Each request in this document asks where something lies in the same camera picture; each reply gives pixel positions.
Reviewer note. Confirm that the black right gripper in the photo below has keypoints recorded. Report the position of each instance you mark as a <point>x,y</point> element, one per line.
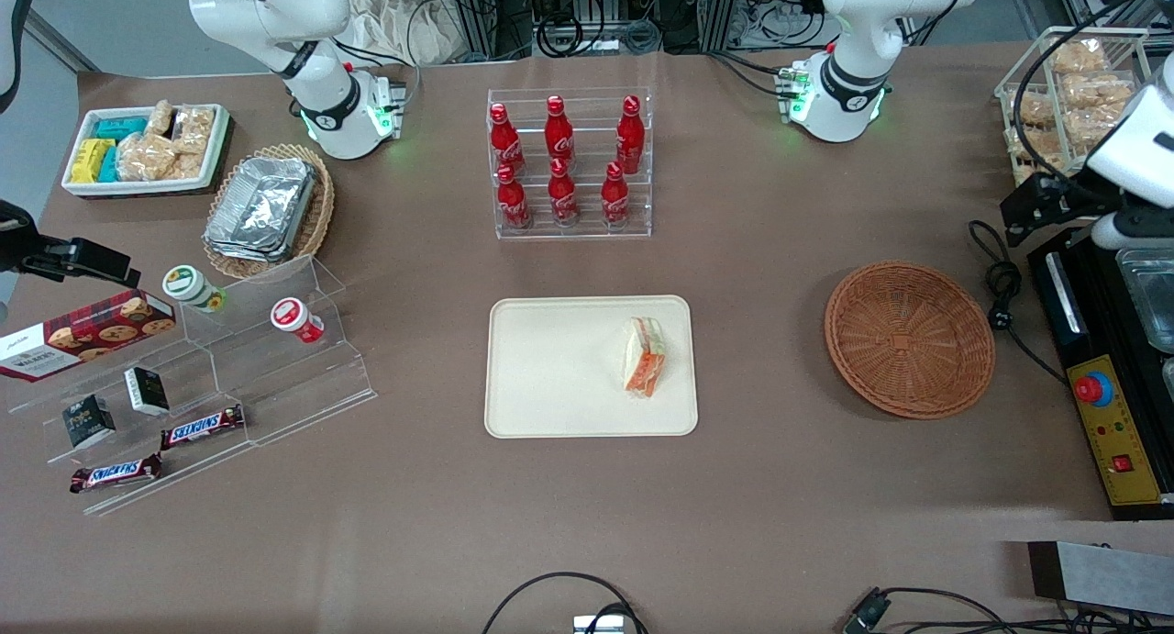
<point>18,241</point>

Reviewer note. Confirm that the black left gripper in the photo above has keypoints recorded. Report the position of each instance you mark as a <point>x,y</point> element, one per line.
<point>1055,199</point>

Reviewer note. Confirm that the triangle sandwich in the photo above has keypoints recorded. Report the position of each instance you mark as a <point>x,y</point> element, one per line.
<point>645,359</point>

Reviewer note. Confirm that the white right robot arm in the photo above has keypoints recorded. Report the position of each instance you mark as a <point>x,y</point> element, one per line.
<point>330,102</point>

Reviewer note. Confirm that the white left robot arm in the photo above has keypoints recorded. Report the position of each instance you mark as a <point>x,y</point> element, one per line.
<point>848,74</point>

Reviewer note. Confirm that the round brown wicker basket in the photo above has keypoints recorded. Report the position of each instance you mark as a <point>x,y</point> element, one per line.
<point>908,340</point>

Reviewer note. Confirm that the oval tan wicker basket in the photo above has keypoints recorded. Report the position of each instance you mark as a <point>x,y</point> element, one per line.
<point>321,212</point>

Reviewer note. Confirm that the beige plastic tray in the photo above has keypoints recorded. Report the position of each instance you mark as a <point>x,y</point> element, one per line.
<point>559,368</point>

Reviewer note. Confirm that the red tartan cookie box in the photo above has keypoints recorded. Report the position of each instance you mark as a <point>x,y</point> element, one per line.
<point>92,334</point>

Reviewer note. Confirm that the white rectangular bin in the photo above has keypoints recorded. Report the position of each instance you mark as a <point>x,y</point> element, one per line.
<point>78,189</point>

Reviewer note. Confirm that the green lid yogurt cup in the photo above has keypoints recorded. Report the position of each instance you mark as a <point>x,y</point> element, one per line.
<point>188,285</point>

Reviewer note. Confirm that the teal snack packet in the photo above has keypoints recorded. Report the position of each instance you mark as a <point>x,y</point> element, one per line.
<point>119,127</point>
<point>109,166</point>

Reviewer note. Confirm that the yellow snack packet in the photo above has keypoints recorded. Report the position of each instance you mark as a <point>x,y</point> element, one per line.
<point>90,160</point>

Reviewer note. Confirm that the clear rice crisp bag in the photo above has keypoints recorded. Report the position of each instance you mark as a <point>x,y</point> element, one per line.
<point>194,129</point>
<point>145,157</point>
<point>190,166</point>
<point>160,118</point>

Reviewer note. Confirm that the small black white box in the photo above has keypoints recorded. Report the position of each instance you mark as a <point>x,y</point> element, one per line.
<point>147,391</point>

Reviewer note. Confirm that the steel pan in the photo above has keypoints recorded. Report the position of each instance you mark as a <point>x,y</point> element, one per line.
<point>1151,294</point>

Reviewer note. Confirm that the aluminium foil container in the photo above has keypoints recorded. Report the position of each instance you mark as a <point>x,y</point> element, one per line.
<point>261,203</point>
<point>248,253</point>

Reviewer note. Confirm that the black machine yellow panel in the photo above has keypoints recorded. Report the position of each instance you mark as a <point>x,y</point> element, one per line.
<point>1101,359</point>

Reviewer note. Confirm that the brown snickers bar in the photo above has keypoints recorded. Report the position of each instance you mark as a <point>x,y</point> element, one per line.
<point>202,427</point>
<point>115,473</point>

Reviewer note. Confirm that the red lid yogurt cup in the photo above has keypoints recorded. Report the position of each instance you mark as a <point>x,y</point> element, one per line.
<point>292,317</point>

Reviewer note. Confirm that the clear acrylic stepped shelf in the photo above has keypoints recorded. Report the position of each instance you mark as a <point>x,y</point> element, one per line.
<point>275,386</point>

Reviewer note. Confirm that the grey metal bar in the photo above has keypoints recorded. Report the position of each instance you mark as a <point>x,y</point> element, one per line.
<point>1101,574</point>

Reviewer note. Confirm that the beige cloth bag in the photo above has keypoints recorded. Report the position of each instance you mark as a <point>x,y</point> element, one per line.
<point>404,19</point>

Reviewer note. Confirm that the red cola bottle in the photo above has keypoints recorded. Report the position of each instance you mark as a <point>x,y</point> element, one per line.
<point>504,143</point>
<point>559,134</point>
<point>512,201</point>
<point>614,198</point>
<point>562,196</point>
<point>630,139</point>

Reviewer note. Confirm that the clear acrylic bottle rack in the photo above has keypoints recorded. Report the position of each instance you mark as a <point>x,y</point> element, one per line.
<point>587,230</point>

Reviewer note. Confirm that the silver metal connector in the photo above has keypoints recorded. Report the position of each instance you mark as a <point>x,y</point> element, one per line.
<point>596,625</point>

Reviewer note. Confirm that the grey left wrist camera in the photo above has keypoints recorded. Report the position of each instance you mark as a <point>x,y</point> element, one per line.
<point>1133,228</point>

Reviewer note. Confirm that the aluminium frame post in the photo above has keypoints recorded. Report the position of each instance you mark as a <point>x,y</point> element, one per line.
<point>472,15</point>
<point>720,10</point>

